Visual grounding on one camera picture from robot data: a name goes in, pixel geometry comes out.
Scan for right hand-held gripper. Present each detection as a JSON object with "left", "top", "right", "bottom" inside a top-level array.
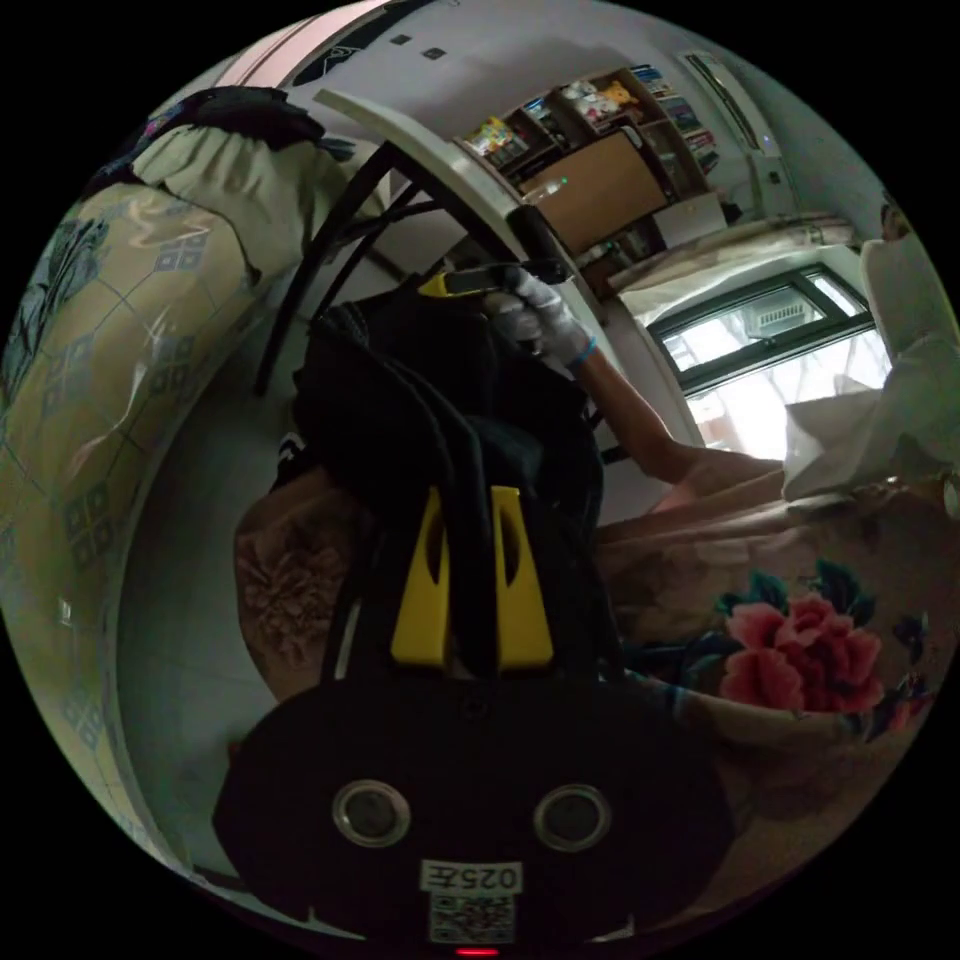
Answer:
[{"left": 417, "top": 263, "right": 552, "bottom": 358}]

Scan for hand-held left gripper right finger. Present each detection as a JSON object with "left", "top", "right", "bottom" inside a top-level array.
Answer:
[{"left": 490, "top": 485, "right": 556, "bottom": 671}]

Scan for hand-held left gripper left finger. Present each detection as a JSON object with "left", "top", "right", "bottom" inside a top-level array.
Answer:
[{"left": 389, "top": 485, "right": 456, "bottom": 668}]

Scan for black pants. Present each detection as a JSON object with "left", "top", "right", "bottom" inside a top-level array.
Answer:
[{"left": 290, "top": 287, "right": 625, "bottom": 685}]

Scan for person's right forearm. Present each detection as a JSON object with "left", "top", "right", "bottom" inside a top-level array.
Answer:
[{"left": 571, "top": 346, "right": 785, "bottom": 490}]

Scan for person's right hand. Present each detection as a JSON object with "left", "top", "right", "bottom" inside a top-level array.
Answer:
[{"left": 485, "top": 266, "right": 599, "bottom": 370}]

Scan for white table with black legs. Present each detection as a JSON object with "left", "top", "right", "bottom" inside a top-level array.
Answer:
[{"left": 253, "top": 87, "right": 625, "bottom": 465}]

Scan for wooden shelf with toys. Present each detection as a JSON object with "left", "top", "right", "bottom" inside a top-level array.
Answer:
[{"left": 455, "top": 64, "right": 727, "bottom": 260}]

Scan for bed with floral quilt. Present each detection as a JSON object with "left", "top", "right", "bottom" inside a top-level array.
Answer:
[{"left": 232, "top": 438, "right": 954, "bottom": 834}]

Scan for beige window curtain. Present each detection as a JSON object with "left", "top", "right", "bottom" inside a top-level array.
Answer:
[{"left": 605, "top": 212, "right": 864, "bottom": 320}]

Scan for window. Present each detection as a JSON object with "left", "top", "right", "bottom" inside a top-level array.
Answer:
[{"left": 650, "top": 263, "right": 895, "bottom": 395}]

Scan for white air conditioner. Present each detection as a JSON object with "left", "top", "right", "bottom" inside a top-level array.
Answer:
[{"left": 678, "top": 50, "right": 786, "bottom": 156}]

